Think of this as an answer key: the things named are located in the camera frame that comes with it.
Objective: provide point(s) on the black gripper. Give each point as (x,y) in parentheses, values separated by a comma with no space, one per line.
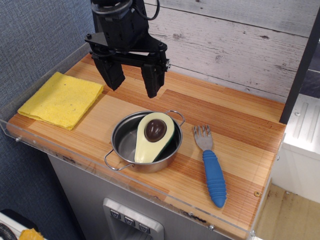
(123,32)

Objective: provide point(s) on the blue handled metal fork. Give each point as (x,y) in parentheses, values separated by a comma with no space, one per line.
(215,180)

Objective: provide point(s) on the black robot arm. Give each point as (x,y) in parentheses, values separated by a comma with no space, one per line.
(122,3)

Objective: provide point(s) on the yellow towel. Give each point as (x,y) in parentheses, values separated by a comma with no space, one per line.
(62,100)

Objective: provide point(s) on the toy avocado half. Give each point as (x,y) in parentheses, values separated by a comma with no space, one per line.
(154,132)

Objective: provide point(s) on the small steel pot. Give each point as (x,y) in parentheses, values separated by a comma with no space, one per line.
(123,141)

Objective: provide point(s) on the grey toy fridge cabinet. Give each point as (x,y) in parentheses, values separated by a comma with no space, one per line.
(86,191)

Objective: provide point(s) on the silver dispenser button panel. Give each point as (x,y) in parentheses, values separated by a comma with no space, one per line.
(127,224)

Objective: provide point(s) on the white toy sink unit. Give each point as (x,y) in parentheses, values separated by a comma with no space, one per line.
(297,165)

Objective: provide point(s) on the yellow black object corner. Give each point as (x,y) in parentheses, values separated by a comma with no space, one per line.
(14,226)

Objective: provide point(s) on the clear acrylic guard rail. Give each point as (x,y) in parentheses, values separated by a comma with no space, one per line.
(246,132)

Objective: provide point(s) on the dark right shelf post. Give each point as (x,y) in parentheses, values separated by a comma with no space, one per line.
(303,67)

